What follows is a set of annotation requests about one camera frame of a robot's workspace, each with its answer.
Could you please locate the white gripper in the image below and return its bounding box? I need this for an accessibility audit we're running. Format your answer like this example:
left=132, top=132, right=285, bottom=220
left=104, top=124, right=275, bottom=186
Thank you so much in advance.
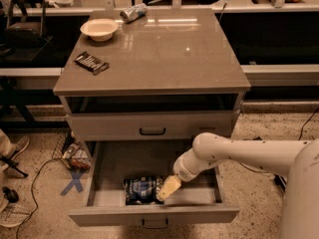
left=157, top=148, right=203, bottom=201

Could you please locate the blue chip bag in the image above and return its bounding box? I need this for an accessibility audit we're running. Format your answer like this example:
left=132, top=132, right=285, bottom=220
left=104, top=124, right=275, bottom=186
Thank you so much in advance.
left=123, top=175, right=163, bottom=205

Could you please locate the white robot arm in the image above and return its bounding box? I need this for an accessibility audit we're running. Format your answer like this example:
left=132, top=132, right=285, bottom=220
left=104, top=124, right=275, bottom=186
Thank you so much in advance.
left=159, top=132, right=319, bottom=239

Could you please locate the open grey drawer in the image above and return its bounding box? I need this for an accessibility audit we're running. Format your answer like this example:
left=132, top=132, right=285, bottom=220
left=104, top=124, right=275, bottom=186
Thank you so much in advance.
left=70, top=140, right=239, bottom=229

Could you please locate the closed grey drawer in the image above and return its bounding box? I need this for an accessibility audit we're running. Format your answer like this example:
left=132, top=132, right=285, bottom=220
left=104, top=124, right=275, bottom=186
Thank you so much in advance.
left=66, top=111, right=239, bottom=141

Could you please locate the grey drawer cabinet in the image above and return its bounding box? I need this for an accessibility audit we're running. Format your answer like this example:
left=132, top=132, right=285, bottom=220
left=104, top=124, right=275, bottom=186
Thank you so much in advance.
left=54, top=9, right=250, bottom=154

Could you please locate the blue tape cross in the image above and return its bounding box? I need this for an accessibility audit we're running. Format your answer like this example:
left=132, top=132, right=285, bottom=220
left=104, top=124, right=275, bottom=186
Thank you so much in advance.
left=61, top=170, right=84, bottom=196

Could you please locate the black snack bar packet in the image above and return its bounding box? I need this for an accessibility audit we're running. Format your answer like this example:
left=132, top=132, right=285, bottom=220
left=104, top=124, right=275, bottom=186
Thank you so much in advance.
left=74, top=52, right=109, bottom=76

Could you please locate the white sneaker lower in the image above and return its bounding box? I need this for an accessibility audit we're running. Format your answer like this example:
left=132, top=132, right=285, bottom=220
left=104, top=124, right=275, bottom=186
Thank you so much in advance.
left=0, top=203, right=31, bottom=228

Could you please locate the grey sneaker upper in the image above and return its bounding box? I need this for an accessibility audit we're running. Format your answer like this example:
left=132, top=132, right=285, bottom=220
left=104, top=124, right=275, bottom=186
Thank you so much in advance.
left=1, top=135, right=30, bottom=161

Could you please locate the white bowl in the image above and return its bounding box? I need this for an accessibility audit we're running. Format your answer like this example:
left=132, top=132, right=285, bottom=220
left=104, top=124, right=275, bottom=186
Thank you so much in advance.
left=80, top=19, right=119, bottom=42

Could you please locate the silver soda can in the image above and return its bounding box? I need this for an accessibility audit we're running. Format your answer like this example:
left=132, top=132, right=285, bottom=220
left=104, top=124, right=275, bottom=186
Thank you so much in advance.
left=120, top=3, right=148, bottom=24

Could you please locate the black chair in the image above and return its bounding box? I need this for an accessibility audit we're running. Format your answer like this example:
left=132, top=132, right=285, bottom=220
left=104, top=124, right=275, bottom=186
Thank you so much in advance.
left=1, top=0, right=55, bottom=64

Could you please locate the wire basket with snacks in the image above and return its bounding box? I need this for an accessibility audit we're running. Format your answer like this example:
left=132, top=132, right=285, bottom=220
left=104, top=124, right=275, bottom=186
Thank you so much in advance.
left=52, top=128, right=91, bottom=170

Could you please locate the black floor cable left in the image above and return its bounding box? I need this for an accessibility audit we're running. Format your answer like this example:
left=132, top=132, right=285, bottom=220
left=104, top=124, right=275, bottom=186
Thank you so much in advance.
left=15, top=158, right=61, bottom=239

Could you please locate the black floor cable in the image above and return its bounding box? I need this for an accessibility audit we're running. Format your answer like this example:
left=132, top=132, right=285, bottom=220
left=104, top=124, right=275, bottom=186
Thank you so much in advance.
left=15, top=158, right=61, bottom=239
left=297, top=107, right=319, bottom=141

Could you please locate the black floor cable right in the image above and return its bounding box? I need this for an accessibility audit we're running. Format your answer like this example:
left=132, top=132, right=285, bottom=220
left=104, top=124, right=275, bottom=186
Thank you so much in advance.
left=297, top=107, right=319, bottom=141

